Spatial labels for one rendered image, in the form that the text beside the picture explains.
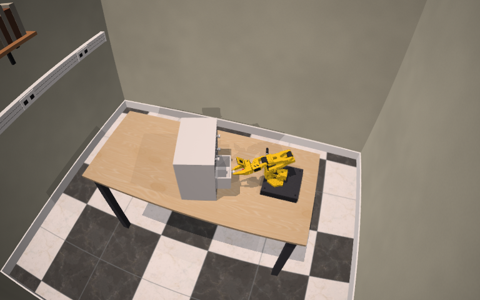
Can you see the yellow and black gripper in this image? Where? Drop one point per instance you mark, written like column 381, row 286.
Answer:
column 246, row 164

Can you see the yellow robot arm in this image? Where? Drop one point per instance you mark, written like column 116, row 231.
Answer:
column 281, row 160

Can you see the grey chest of drawers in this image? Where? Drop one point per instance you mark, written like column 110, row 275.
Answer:
column 194, row 158

